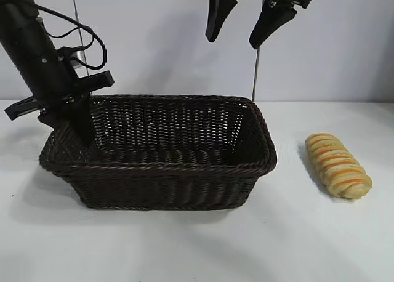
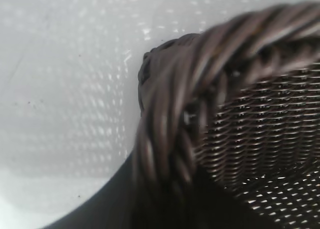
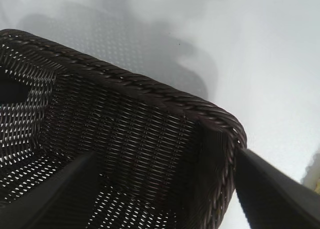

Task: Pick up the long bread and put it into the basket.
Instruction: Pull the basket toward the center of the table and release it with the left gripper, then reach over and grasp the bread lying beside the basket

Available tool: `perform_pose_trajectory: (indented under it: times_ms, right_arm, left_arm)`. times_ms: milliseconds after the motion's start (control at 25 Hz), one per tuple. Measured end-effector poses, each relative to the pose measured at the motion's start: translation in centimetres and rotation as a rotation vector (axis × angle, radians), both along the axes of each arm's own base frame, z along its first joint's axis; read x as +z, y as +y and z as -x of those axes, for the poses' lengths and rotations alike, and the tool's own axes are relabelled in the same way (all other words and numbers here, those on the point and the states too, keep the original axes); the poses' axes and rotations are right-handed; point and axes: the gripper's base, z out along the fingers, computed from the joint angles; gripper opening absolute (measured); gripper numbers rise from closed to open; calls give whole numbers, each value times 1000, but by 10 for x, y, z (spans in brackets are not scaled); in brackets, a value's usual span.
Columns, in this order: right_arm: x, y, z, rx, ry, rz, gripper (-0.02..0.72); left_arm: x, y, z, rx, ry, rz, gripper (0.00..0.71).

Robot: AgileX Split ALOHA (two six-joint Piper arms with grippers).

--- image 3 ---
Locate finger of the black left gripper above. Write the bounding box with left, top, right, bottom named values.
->
left=0, top=150, right=101, bottom=229
left=234, top=148, right=320, bottom=229

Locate dark brown wicker basket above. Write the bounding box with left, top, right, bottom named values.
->
left=0, top=28, right=248, bottom=229

